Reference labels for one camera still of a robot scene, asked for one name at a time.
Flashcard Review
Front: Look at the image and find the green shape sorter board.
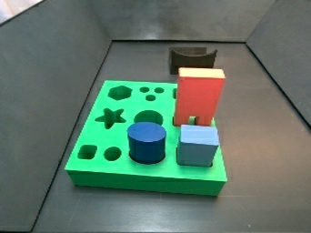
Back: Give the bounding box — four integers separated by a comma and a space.
66, 80, 227, 196

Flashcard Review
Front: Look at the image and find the dark blue cylinder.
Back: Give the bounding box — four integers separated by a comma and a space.
129, 122, 167, 165

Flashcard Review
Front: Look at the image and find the light blue square block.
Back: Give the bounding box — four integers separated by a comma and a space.
177, 125, 221, 167

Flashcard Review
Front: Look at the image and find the red arch block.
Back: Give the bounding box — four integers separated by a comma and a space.
174, 67, 226, 126

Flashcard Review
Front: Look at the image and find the black curved holder stand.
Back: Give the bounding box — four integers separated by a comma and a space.
170, 47, 218, 75

